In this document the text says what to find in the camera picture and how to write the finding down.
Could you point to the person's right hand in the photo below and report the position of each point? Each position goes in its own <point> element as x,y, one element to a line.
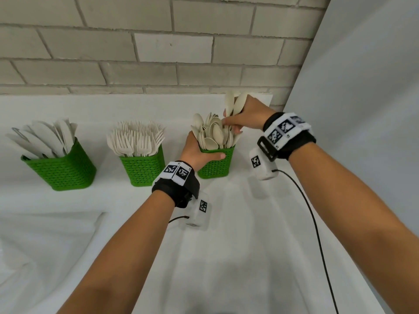
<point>255,116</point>

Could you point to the bunch of white plastic spoons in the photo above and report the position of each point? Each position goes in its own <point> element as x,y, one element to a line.
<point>212,134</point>

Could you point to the person's left forearm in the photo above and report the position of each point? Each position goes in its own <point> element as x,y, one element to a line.
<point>111,258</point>

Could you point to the clear plastic bag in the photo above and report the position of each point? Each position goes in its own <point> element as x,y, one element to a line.
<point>42,245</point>

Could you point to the white plastic spoon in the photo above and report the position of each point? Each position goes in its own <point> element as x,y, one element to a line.
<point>229,101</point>
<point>240,101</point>

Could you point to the black left wrist band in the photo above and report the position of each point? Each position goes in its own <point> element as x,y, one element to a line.
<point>183,189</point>

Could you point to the bunch of white plastic knives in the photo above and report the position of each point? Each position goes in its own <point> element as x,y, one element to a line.
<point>46,137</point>

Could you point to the person's right forearm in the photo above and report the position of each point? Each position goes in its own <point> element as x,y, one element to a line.
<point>356,219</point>

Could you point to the black right wrist band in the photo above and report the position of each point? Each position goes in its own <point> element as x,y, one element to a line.
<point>301,143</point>

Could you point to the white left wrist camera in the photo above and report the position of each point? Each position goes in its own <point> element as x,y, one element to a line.
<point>199,220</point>

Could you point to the person's left hand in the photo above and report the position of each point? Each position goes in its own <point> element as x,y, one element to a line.
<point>193,153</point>

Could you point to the black wrist band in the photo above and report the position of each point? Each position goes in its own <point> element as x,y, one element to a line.
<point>183,189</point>
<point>301,143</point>

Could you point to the bunch of white plastic forks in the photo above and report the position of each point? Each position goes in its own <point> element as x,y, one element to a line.
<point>137,138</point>

